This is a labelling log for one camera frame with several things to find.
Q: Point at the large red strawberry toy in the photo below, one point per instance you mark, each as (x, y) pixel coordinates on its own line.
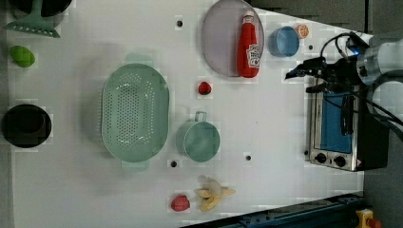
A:
(180, 203)

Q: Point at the blue metal frame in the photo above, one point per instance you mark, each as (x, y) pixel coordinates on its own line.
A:
(334, 212)

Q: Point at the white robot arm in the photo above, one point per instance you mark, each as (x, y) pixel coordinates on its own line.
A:
(366, 67)

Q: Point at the orange slice toy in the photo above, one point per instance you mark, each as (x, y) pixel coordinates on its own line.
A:
(302, 31)

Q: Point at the peeled banana toy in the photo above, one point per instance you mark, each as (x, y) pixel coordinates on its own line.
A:
(212, 193)

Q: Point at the red ketchup bottle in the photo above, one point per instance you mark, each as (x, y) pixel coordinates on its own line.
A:
(248, 58)

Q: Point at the small red strawberry toy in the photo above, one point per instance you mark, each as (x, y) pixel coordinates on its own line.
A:
(204, 88)

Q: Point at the silver black toaster oven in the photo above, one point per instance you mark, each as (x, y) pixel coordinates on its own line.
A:
(346, 133)

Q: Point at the green cup with handle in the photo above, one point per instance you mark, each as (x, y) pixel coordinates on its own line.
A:
(198, 139)

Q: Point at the green lime toy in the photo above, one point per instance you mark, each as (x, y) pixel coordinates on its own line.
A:
(22, 56)

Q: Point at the green perforated colander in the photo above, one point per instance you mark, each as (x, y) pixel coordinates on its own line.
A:
(135, 112)

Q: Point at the grey round plate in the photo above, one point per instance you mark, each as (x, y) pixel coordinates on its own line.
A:
(220, 33)

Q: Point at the green slotted spatula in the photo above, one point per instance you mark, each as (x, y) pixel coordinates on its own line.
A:
(34, 23)

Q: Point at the blue bowl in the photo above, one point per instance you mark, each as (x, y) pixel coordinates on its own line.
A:
(283, 42)

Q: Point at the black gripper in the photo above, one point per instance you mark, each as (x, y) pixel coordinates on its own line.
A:
(342, 73)

